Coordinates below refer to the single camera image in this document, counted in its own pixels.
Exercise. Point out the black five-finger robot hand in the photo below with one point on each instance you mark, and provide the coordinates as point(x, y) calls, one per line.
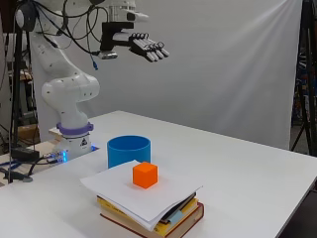
point(147, 46)

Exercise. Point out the white seven-joint robot arm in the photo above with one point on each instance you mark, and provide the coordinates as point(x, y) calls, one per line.
point(71, 87)

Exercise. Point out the white backdrop sheet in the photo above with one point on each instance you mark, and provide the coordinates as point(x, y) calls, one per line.
point(214, 72)

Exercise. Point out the blue round tub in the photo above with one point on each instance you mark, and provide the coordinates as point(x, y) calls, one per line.
point(128, 151)

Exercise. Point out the orange cube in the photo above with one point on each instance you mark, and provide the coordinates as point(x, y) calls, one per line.
point(144, 175)

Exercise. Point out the black pole stand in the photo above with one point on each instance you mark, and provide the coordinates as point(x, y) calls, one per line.
point(16, 99)

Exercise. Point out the white paper sheets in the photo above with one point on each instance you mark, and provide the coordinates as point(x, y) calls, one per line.
point(115, 188)

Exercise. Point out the cardboard box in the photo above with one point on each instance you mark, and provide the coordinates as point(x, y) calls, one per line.
point(28, 132)

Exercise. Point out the black power box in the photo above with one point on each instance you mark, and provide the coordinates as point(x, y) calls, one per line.
point(24, 154)

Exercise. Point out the dark thin book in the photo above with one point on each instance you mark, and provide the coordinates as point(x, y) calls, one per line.
point(180, 206)

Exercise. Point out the black tripod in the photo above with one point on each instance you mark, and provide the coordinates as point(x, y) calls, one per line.
point(308, 82)

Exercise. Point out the yellow book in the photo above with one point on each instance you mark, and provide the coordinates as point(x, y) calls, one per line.
point(165, 228)

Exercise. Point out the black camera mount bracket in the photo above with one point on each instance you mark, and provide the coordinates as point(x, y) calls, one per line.
point(110, 33)

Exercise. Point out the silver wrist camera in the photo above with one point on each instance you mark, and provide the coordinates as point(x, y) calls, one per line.
point(108, 55)

